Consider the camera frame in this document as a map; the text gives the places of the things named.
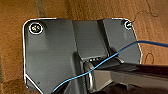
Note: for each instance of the dark robot torso link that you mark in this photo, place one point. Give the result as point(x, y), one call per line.
point(133, 75)

